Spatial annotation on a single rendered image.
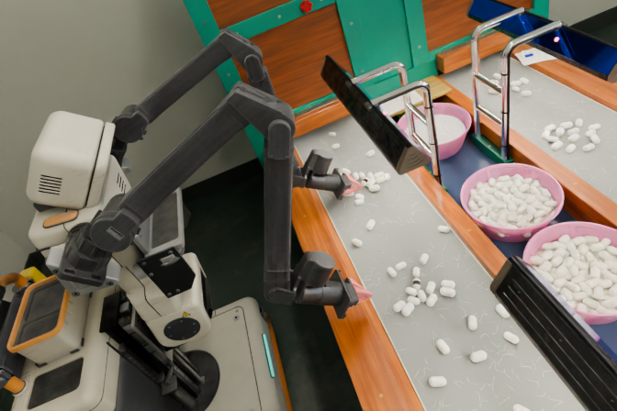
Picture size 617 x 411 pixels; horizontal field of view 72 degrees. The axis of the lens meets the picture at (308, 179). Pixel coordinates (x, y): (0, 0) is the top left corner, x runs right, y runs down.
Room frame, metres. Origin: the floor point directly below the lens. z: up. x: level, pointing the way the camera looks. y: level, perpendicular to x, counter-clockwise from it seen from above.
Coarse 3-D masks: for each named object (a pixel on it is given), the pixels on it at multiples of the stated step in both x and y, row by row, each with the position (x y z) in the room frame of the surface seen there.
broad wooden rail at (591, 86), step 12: (516, 48) 1.50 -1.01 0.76; (528, 48) 1.47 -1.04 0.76; (516, 60) 1.45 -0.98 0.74; (552, 60) 1.33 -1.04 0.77; (552, 72) 1.25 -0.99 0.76; (564, 72) 1.23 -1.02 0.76; (576, 72) 1.20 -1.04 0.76; (588, 72) 1.17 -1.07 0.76; (564, 84) 1.19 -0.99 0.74; (576, 84) 1.14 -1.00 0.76; (588, 84) 1.11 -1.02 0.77; (600, 84) 1.09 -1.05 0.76; (612, 84) 1.07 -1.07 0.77; (588, 96) 1.08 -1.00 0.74; (600, 96) 1.03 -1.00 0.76; (612, 96) 1.01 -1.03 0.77; (612, 108) 0.98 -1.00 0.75
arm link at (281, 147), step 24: (264, 144) 0.66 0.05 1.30; (288, 144) 0.62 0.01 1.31; (264, 168) 0.65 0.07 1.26; (288, 168) 0.64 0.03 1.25; (264, 192) 0.65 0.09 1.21; (288, 192) 0.63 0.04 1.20; (264, 216) 0.64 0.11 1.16; (288, 216) 0.63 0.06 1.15; (264, 240) 0.64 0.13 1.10; (288, 240) 0.62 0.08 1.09; (264, 264) 0.62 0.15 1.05; (288, 264) 0.61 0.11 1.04; (264, 288) 0.60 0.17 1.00; (288, 288) 0.59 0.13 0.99
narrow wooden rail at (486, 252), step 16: (416, 176) 1.00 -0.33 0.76; (432, 192) 0.91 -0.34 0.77; (448, 208) 0.83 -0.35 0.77; (448, 224) 0.79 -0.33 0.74; (464, 224) 0.75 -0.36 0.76; (464, 240) 0.71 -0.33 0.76; (480, 240) 0.68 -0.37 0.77; (480, 256) 0.64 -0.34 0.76; (496, 256) 0.62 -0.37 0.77; (496, 272) 0.58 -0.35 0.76
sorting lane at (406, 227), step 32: (352, 128) 1.43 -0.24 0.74; (352, 160) 1.24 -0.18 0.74; (384, 160) 1.17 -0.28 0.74; (320, 192) 1.13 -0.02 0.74; (384, 192) 1.02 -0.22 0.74; (416, 192) 0.96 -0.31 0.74; (352, 224) 0.93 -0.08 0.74; (384, 224) 0.88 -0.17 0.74; (416, 224) 0.84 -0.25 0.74; (352, 256) 0.81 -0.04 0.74; (384, 256) 0.77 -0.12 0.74; (416, 256) 0.73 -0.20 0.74; (448, 256) 0.69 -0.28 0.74; (384, 288) 0.67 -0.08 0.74; (480, 288) 0.57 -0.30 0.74; (384, 320) 0.58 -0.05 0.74; (416, 320) 0.55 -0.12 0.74; (448, 320) 0.52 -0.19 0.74; (480, 320) 0.49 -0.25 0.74; (512, 320) 0.46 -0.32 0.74; (416, 352) 0.48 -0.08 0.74; (512, 352) 0.40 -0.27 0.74; (416, 384) 0.41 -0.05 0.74; (448, 384) 0.39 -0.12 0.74; (480, 384) 0.36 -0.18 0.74; (512, 384) 0.34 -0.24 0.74; (544, 384) 0.32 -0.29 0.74
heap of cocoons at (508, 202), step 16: (512, 176) 0.88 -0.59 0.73; (480, 192) 0.86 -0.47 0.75; (496, 192) 0.84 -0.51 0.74; (512, 192) 0.82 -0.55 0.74; (528, 192) 0.80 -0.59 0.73; (544, 192) 0.77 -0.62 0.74; (480, 208) 0.82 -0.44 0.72; (496, 208) 0.79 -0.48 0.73; (512, 208) 0.76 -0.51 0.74; (528, 208) 0.74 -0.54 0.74; (544, 208) 0.72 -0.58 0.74; (496, 224) 0.73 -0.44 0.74; (512, 224) 0.72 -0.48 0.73; (528, 224) 0.69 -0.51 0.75
